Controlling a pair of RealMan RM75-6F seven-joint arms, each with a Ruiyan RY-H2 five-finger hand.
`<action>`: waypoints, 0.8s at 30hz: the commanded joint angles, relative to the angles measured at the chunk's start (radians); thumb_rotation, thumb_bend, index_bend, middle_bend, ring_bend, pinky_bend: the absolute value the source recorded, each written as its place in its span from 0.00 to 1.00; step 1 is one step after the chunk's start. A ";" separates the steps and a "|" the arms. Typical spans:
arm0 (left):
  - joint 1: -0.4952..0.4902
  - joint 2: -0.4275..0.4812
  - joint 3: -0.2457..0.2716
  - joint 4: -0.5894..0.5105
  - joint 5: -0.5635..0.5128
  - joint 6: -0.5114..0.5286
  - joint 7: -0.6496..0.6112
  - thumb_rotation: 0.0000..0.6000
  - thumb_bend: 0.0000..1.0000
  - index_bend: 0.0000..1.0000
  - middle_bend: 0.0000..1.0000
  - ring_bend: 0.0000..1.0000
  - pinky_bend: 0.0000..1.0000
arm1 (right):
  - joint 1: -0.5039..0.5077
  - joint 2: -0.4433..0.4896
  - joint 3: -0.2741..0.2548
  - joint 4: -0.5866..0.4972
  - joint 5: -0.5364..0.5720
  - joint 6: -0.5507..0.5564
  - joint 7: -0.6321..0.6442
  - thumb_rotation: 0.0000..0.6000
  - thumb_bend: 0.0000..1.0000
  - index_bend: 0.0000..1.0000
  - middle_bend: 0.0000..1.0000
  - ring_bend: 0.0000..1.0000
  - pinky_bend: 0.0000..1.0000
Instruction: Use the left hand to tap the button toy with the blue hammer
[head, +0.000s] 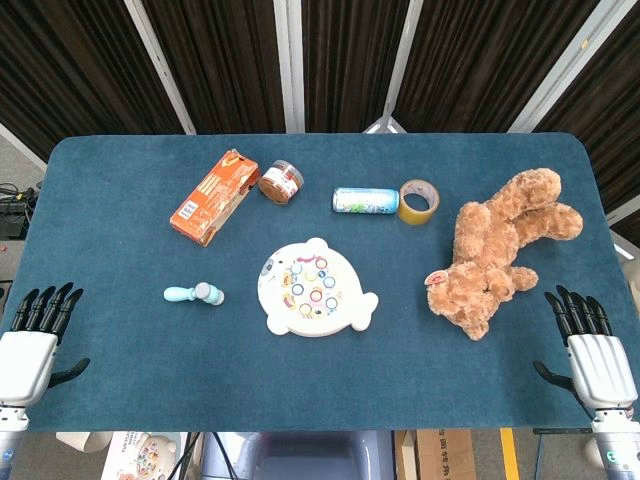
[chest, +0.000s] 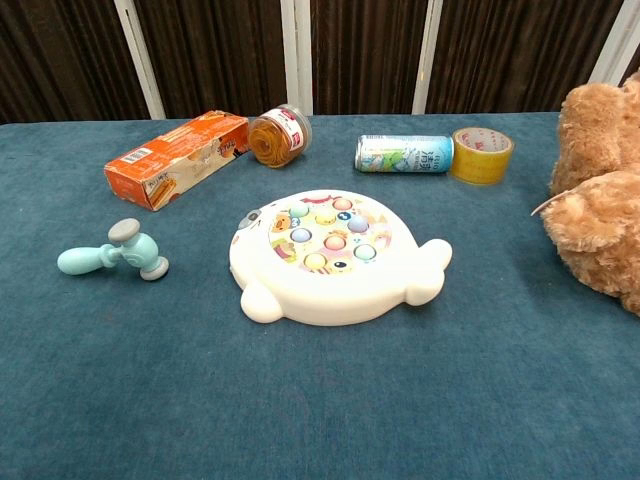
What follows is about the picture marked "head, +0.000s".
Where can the light blue drink can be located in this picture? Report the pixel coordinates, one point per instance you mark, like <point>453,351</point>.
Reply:
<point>365,201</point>

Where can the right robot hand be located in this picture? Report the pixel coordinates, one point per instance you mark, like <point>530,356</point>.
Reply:
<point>597,365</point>

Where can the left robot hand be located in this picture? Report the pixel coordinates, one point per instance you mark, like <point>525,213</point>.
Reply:
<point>27,360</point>

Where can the clear jar with brown contents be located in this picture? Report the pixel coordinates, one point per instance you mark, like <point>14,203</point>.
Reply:
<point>281,182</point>

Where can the yellow tape roll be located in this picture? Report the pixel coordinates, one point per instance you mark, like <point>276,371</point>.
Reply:
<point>432,197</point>

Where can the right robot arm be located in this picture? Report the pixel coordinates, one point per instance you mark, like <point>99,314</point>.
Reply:
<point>617,445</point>

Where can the orange carton box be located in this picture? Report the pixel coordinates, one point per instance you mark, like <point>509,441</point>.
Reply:
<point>215,197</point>

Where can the brown teddy bear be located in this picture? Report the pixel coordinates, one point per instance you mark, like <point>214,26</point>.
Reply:
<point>495,240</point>

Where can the dark brown curtain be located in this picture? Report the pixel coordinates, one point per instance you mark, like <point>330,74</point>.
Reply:
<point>75,50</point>

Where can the blue felt table mat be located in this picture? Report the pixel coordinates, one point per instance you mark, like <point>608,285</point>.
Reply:
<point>320,380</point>

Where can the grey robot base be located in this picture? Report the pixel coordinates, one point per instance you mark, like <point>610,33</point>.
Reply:
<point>310,457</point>

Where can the toy box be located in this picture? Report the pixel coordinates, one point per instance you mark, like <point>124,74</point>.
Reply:
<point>145,457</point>

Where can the light blue toy hammer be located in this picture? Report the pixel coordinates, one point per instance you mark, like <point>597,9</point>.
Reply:
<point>192,294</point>

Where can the white seal toy board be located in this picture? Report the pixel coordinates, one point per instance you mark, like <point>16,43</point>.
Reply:
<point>310,310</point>

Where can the white frame post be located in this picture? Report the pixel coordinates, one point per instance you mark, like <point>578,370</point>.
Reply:
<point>560,65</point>
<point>22,145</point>
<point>160,65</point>
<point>290,65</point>
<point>397,65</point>

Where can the brown cardboard box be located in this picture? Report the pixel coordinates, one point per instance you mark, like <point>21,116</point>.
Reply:
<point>445,455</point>

